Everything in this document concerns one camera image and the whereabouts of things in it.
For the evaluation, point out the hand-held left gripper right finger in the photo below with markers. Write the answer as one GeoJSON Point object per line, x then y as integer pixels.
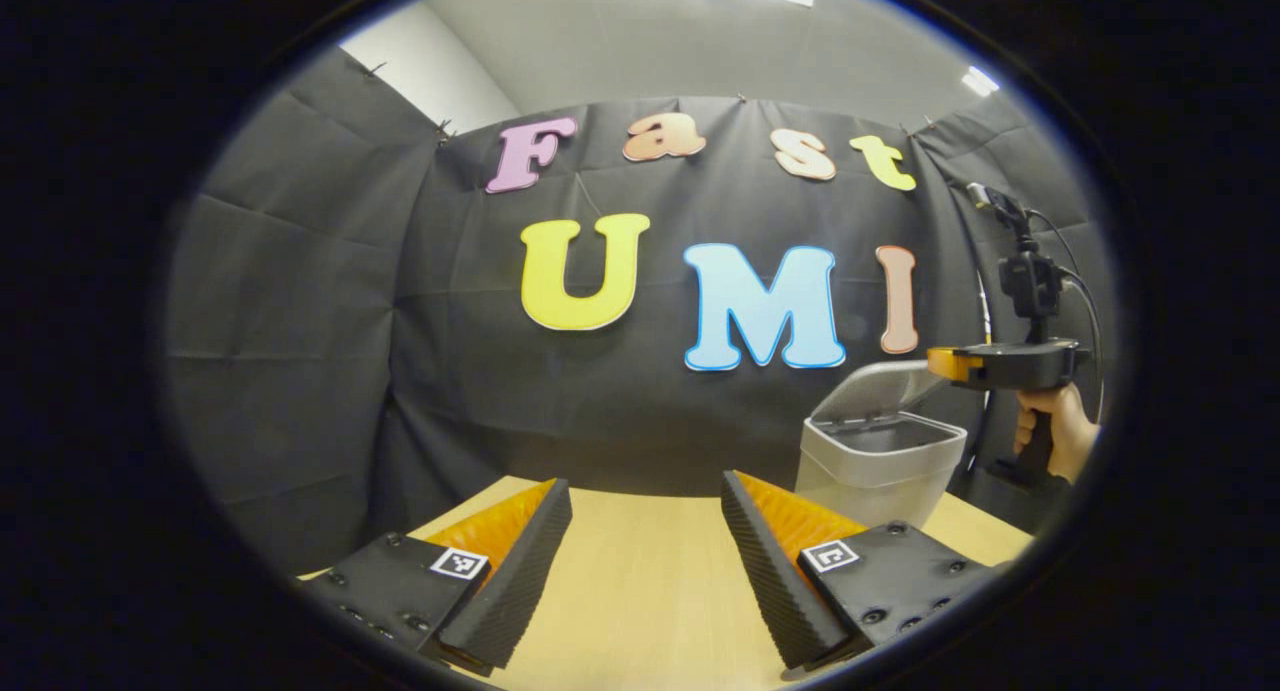
{"type": "Point", "coordinates": [770, 581]}

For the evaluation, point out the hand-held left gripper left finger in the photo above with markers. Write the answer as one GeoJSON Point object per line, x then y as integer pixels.
{"type": "Point", "coordinates": [520, 571]}

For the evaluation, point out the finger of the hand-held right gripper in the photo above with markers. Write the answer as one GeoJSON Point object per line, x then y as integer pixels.
{"type": "Point", "coordinates": [955, 364]}

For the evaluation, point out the grey desktop garbage bin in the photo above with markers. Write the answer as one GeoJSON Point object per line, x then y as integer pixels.
{"type": "Point", "coordinates": [880, 471]}

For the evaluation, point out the wooden desktop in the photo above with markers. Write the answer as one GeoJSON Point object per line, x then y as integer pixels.
{"type": "Point", "coordinates": [640, 591]}

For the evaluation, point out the small ceiling light panel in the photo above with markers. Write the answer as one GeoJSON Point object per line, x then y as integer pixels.
{"type": "Point", "coordinates": [980, 81]}

